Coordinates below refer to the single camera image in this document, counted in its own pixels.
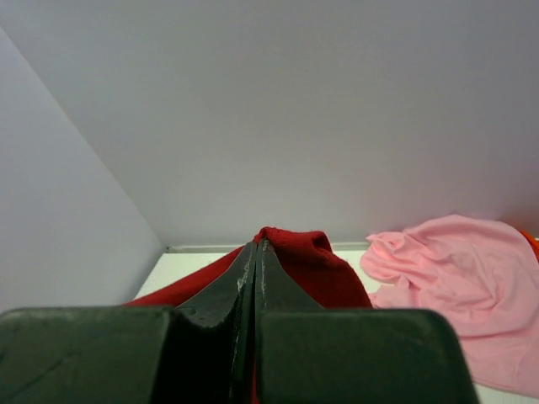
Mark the pink t shirt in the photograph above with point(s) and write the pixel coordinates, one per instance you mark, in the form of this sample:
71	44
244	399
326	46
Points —
482	276

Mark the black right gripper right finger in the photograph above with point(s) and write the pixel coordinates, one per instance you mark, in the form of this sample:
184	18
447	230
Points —
306	353

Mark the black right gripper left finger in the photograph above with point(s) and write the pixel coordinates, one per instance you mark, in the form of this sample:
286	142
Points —
86	354

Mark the orange cloth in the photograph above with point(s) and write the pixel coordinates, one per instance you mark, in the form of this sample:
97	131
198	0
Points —
534	243

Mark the dark red t shirt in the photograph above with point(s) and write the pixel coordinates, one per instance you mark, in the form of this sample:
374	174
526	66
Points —
311	269

